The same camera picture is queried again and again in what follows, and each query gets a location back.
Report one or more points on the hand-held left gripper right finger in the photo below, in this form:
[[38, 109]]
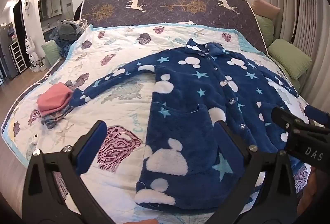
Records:
[[238, 151]]

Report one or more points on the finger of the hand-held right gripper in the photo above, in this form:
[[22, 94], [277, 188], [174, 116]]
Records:
[[283, 117], [318, 115]]

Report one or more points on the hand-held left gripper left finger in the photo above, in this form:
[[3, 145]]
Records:
[[91, 146]]

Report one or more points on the blue fleece pajama top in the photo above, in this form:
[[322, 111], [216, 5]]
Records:
[[196, 100]]

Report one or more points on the person's right forearm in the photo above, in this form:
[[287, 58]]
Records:
[[308, 198]]

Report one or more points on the pile of clothes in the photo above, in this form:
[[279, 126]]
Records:
[[65, 33]]

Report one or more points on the folded patterned grey cloth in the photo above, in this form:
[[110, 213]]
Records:
[[52, 119]]

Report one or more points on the small white device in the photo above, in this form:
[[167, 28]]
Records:
[[35, 139]]

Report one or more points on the large green pillow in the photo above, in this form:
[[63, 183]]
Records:
[[288, 59]]

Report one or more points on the folded pink cloth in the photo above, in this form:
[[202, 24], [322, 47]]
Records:
[[52, 99]]

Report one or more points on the beige curtain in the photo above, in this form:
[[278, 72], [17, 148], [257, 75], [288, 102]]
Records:
[[314, 20]]

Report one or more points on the small potted plant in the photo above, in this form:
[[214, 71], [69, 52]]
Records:
[[41, 65]]

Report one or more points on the white shell-printed quilt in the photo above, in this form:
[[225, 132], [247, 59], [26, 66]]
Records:
[[123, 41]]

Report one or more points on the pink pillow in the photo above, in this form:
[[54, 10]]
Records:
[[265, 7]]

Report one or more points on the white shelf rack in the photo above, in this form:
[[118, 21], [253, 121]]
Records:
[[18, 57]]

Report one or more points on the white cat figure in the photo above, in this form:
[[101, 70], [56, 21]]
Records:
[[29, 48]]

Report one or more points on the grey cabinet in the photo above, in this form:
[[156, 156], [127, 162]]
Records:
[[5, 46]]

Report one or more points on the mirror cabinet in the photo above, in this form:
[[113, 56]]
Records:
[[50, 6]]

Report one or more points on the deer-printed purple mattress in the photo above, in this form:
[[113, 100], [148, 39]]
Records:
[[159, 11]]

